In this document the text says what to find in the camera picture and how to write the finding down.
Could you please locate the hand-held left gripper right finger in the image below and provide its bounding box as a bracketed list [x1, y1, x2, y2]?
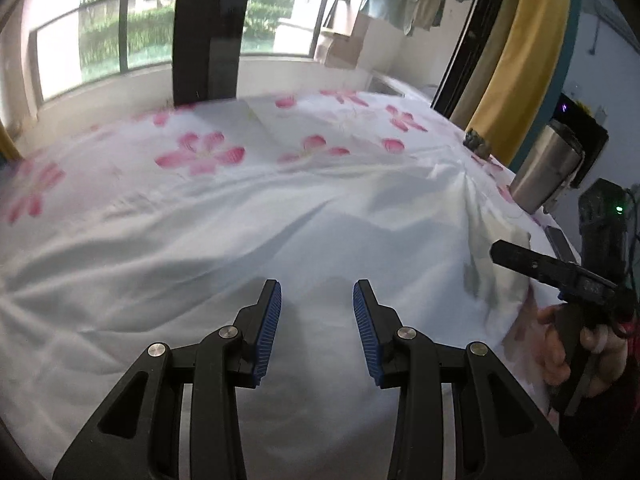
[353, 279, 582, 480]

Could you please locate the white floral tablecloth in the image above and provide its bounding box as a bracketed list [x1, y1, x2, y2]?
[0, 157, 551, 480]

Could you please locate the person's right hand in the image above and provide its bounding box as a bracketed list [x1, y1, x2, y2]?
[536, 304, 628, 401]

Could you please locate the cardboard box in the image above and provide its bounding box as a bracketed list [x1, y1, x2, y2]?
[324, 10, 368, 70]

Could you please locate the stainless steel tumbler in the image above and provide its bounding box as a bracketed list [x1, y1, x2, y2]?
[509, 120, 586, 215]

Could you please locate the black smartphone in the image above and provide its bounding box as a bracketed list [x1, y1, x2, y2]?
[544, 225, 578, 263]

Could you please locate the yellow curtain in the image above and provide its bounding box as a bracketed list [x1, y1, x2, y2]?
[465, 0, 572, 168]

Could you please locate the black sliding door frame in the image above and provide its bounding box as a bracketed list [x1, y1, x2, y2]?
[171, 0, 257, 107]

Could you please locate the pink floral white bedsheet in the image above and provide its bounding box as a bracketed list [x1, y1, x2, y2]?
[0, 87, 583, 281]

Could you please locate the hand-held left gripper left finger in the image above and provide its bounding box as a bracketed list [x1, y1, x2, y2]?
[52, 279, 282, 480]

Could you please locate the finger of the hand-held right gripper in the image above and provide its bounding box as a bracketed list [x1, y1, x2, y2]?
[490, 239, 620, 311]

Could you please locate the black balcony railing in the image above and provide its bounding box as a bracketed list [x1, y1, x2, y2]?
[27, 0, 351, 106]

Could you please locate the black device purple light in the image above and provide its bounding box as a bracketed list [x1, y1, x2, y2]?
[552, 91, 610, 188]

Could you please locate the small dark figurine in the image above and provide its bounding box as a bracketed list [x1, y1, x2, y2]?
[463, 129, 494, 157]

